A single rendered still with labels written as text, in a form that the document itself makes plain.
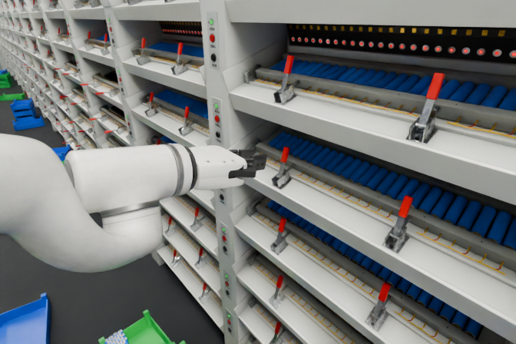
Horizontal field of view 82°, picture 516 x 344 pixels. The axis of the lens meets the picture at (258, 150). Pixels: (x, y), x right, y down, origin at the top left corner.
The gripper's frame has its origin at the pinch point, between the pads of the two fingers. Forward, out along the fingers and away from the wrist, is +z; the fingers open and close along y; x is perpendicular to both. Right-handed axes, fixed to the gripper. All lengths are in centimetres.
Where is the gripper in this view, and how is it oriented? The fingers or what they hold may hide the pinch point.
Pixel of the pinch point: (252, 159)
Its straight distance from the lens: 59.2
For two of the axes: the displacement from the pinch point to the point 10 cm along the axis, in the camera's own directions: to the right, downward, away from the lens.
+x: 1.6, -9.5, -2.8
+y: 6.7, 3.1, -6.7
